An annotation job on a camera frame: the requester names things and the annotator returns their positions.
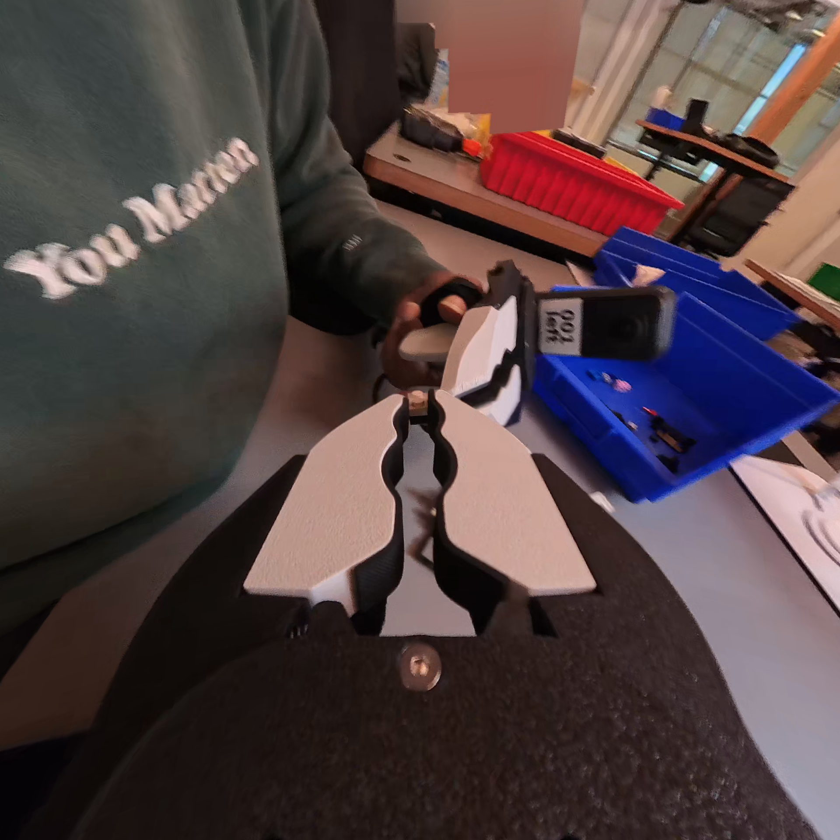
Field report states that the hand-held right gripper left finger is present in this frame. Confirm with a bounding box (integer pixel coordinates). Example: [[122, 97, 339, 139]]
[[245, 394, 410, 611]]

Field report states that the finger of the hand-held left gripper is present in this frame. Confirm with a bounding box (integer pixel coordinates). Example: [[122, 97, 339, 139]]
[[476, 372, 530, 429], [440, 302, 521, 397]]

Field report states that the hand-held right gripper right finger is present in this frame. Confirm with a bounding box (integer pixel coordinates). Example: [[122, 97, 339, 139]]
[[431, 392, 598, 605]]

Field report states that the lego pieces pile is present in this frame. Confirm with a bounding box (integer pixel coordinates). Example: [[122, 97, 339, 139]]
[[588, 372, 693, 456]]

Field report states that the blue plastic bin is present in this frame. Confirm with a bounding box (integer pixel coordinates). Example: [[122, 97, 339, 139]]
[[594, 226, 799, 345], [532, 292, 840, 506]]

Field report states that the red bin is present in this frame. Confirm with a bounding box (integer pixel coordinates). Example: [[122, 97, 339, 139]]
[[479, 132, 686, 240]]

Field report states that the black standing desk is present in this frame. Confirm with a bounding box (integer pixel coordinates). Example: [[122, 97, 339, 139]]
[[637, 119, 798, 259]]

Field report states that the white book stand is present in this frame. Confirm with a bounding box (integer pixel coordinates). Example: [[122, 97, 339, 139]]
[[726, 453, 840, 618]]

